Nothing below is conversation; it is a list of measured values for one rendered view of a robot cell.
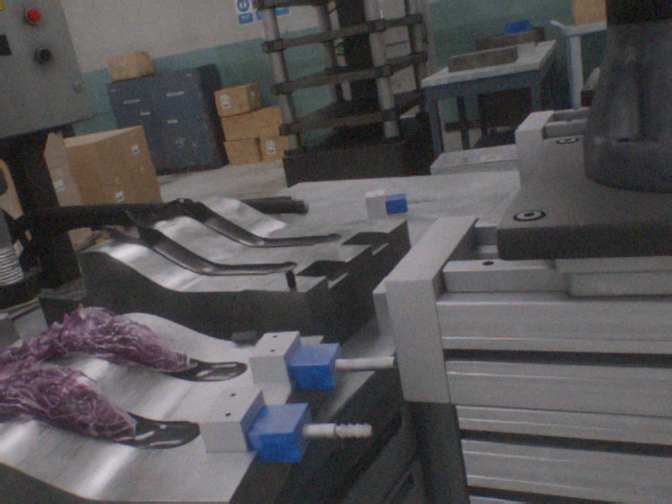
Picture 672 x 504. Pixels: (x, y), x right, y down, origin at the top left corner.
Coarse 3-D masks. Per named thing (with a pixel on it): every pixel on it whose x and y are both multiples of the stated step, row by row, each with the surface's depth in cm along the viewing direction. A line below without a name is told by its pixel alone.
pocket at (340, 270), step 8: (312, 264) 84; (320, 264) 84; (328, 264) 84; (336, 264) 83; (344, 264) 82; (304, 272) 82; (312, 272) 84; (320, 272) 85; (328, 272) 84; (336, 272) 84; (344, 272) 83; (328, 280) 85; (336, 280) 81
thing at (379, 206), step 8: (368, 192) 131; (376, 192) 130; (384, 192) 130; (368, 200) 127; (376, 200) 127; (384, 200) 127; (392, 200) 127; (400, 200) 127; (408, 200) 129; (416, 200) 128; (424, 200) 128; (432, 200) 128; (368, 208) 128; (376, 208) 128; (384, 208) 128; (392, 208) 128; (400, 208) 128; (368, 216) 128; (376, 216) 128; (384, 216) 128
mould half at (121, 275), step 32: (160, 224) 100; (192, 224) 101; (256, 224) 105; (320, 224) 103; (352, 224) 97; (384, 224) 94; (96, 256) 91; (128, 256) 90; (160, 256) 92; (224, 256) 95; (256, 256) 93; (288, 256) 89; (320, 256) 86; (352, 256) 83; (384, 256) 90; (64, 288) 104; (96, 288) 94; (128, 288) 90; (160, 288) 87; (192, 288) 85; (224, 288) 82; (256, 288) 78; (288, 288) 76; (320, 288) 77; (352, 288) 83; (192, 320) 86; (224, 320) 83; (256, 320) 80; (288, 320) 77; (320, 320) 77; (352, 320) 83
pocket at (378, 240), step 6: (360, 234) 93; (366, 234) 92; (372, 234) 92; (378, 234) 91; (384, 234) 91; (348, 240) 91; (354, 240) 92; (360, 240) 93; (366, 240) 93; (372, 240) 92; (378, 240) 92; (384, 240) 91; (372, 246) 93; (378, 246) 92; (384, 246) 90
